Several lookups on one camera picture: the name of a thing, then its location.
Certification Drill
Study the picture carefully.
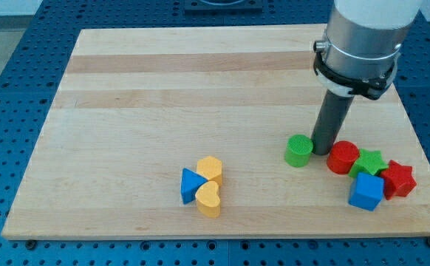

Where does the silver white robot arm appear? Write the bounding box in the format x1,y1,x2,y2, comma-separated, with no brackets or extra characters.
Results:
313,0,422,100

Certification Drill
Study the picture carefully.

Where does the wooden board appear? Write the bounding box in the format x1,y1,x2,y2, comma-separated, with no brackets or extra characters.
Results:
1,24,430,240

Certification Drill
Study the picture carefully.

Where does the yellow heart block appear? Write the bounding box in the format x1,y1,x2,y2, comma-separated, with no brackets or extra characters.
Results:
195,181,221,218

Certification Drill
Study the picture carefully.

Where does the blue cube block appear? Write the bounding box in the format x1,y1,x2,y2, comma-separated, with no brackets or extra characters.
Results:
348,172,384,211

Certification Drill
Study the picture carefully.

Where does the red star block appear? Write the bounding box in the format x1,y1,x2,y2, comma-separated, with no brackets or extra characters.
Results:
380,160,417,200

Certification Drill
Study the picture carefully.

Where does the black mounting plate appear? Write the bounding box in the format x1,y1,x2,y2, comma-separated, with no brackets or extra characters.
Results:
183,0,264,13

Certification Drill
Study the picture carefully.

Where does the green star block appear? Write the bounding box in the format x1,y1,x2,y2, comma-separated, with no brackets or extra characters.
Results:
347,149,389,178

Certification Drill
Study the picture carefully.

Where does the yellow hexagon block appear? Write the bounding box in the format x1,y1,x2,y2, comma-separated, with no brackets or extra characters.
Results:
197,156,223,186

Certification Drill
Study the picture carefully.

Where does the green cylinder block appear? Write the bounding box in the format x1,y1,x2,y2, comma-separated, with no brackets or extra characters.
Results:
284,134,313,168

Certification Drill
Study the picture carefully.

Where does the red cylinder block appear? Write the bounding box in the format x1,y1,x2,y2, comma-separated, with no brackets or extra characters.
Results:
327,140,360,174

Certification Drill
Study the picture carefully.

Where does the blue triangle block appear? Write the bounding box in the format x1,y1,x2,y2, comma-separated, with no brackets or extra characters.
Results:
180,168,208,205

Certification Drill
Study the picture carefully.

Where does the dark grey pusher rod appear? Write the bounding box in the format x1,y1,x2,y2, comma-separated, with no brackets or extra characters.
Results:
311,90,354,155

